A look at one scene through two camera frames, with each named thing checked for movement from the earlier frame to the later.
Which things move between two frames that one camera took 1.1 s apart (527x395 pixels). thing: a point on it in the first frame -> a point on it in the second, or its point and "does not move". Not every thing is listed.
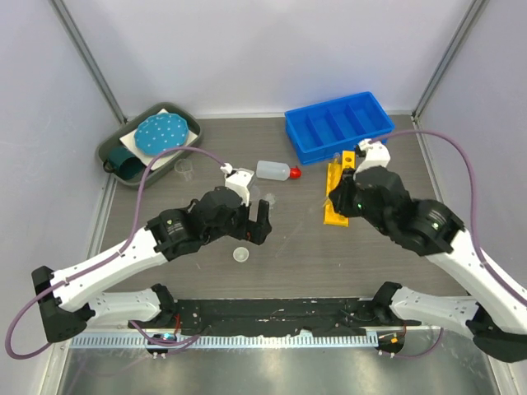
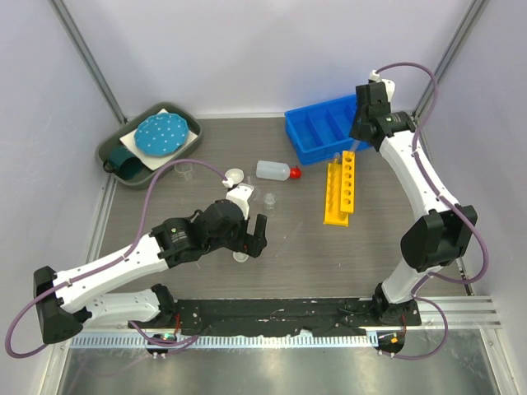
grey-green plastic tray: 125,155 does not move
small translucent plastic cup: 240,254 does not move
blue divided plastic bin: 337,126 does not move
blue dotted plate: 158,132 does not move
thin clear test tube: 296,230 -> 355,147
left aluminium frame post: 70,26 does not move
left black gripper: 254,232 -> 248,243
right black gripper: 340,195 -> 355,132
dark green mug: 123,163 does not move
